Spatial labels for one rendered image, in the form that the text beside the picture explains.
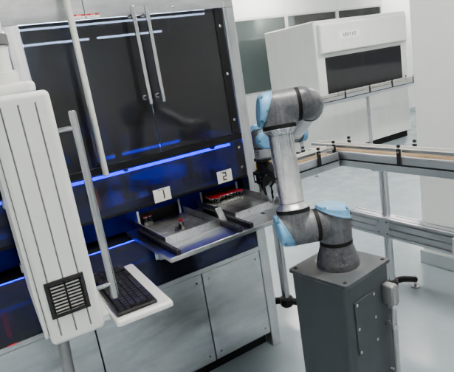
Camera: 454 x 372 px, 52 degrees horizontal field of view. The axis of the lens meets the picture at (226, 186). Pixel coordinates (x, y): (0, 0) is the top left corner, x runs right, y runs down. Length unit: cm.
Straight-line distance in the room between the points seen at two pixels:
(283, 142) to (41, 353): 132
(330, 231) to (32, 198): 95
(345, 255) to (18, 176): 107
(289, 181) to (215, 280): 95
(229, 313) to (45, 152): 143
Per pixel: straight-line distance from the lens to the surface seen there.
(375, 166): 278
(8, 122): 141
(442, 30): 316
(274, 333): 274
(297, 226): 160
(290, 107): 158
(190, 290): 234
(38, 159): 142
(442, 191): 334
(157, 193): 214
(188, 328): 241
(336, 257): 168
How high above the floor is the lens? 153
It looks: 14 degrees down
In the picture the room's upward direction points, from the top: 9 degrees counter-clockwise
